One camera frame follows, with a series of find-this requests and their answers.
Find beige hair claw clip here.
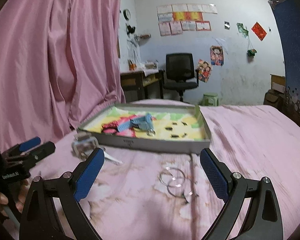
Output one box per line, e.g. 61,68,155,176
71,132,123,165

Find silver hoop rings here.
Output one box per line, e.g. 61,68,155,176
159,166,199,203

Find left hand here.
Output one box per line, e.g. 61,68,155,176
0,179,30,217

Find pink curtain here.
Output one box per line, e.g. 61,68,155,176
0,0,125,150

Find pink bed sheet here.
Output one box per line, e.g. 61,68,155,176
0,98,300,240

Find wooden desk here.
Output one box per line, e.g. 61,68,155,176
120,70,164,100

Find shallow grey cardboard tray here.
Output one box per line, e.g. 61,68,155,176
77,103,211,154

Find cardboard boxes in corner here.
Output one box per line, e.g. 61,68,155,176
263,74,286,109

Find colourful cartoon towel liner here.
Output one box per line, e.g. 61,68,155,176
82,105,209,141

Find green plastic stool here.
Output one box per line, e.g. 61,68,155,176
202,93,219,106

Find cartoon family poster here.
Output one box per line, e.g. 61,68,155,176
197,59,212,83

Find black office chair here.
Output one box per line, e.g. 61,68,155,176
163,53,199,102

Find anime character poster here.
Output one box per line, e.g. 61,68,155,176
210,46,224,66

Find blue patterned wardrobe cover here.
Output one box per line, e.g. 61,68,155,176
268,0,300,127

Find round wall clock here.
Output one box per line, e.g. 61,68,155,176
123,9,131,21

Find green hanging wall holder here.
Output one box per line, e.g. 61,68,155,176
247,49,257,57

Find red square wall paper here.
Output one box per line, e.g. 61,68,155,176
251,22,267,41

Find green photo on wall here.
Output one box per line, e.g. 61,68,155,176
237,23,249,38

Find certificates on wall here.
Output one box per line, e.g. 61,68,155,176
157,3,218,36

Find small dark wall photo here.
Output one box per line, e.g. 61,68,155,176
224,21,230,30

